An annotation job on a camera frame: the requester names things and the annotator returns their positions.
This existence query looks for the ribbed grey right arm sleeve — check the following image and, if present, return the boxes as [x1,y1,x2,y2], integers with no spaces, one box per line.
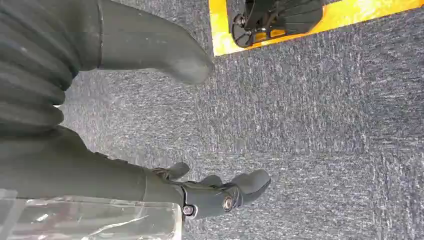
[0,0,100,137]

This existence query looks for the clear plastic block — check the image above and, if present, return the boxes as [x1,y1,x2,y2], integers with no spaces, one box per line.
[0,188,183,240]

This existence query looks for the yellow floor tape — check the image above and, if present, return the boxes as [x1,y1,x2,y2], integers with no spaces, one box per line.
[208,0,424,58]

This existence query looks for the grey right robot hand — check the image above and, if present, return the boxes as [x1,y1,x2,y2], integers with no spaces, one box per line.
[0,0,273,220]

